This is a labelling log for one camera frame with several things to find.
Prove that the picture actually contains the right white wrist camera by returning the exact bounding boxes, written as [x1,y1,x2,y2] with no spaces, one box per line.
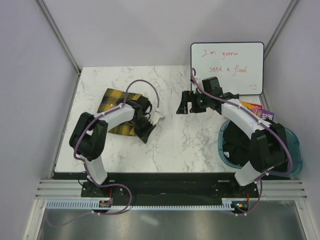
[190,77,204,93]

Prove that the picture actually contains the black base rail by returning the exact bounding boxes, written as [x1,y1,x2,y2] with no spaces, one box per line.
[79,171,261,201]

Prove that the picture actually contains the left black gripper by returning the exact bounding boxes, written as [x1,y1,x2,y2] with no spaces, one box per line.
[130,116,155,143]

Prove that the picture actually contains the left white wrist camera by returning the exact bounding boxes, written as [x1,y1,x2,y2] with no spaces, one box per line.
[150,111,165,125]

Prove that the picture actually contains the teal plastic bin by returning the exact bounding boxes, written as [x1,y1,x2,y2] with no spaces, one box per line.
[217,120,303,177]

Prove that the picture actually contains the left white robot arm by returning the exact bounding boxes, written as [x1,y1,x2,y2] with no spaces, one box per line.
[69,100,156,197]

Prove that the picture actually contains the black shirt in bin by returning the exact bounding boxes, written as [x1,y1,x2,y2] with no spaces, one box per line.
[222,120,291,171]

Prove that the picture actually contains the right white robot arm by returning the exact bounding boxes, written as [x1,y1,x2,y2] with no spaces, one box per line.
[176,76,293,197]

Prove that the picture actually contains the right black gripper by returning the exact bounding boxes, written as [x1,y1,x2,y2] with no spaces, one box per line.
[176,90,211,114]

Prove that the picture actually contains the white dry-erase board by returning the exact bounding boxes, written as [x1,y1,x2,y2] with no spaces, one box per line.
[190,42,265,96]

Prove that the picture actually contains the yellow plaid flannel shirt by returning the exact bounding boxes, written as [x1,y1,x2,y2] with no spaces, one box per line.
[97,88,149,136]

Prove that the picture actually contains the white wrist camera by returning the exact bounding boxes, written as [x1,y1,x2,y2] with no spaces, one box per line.
[190,77,204,93]
[150,111,165,125]

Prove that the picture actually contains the aluminium frame rails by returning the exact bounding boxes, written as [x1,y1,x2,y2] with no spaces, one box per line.
[35,179,308,201]

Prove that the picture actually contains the white slotted cable duct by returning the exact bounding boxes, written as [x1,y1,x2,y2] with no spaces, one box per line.
[45,199,249,211]

